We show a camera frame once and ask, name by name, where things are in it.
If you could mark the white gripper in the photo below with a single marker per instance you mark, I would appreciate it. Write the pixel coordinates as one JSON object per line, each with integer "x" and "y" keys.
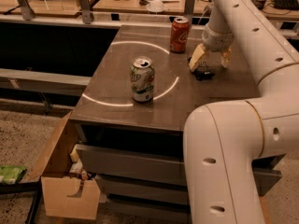
{"x": 217, "y": 41}

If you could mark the black rxbar chocolate bar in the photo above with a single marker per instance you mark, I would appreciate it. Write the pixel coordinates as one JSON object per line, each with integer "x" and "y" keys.
{"x": 203, "y": 71}

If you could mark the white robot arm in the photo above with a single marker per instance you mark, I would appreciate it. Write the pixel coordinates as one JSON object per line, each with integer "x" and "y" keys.
{"x": 221, "y": 140}

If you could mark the orange soda can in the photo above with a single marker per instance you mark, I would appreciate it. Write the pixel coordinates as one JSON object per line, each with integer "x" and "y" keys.
{"x": 179, "y": 34}

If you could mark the green white 7up can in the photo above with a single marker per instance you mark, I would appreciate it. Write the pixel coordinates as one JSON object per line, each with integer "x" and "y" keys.
{"x": 142, "y": 75}

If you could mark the black mesh cup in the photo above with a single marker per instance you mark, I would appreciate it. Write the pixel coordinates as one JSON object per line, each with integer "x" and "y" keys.
{"x": 260, "y": 3}

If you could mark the white bowl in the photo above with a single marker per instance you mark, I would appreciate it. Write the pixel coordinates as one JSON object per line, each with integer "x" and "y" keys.
{"x": 155, "y": 6}

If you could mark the grey drawer cabinet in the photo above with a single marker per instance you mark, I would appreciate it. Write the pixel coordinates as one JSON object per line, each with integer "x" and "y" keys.
{"x": 143, "y": 142}

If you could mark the cardboard box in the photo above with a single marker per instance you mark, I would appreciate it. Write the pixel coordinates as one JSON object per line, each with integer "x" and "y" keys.
{"x": 63, "y": 195}

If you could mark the green snack bag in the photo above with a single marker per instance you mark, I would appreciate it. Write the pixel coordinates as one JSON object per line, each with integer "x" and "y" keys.
{"x": 10, "y": 174}

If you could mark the grey metal bracket right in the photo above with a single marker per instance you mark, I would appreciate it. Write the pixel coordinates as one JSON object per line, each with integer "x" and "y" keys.
{"x": 188, "y": 9}

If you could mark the grey metal bracket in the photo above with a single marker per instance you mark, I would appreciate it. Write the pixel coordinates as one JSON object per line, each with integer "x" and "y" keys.
{"x": 86, "y": 11}
{"x": 26, "y": 11}
{"x": 188, "y": 9}

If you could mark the grey metal bracket middle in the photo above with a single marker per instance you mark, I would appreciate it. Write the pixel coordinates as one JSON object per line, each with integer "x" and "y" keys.
{"x": 86, "y": 11}

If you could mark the grey metal bracket left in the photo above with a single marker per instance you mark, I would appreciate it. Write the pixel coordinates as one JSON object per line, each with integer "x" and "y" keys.
{"x": 26, "y": 11}

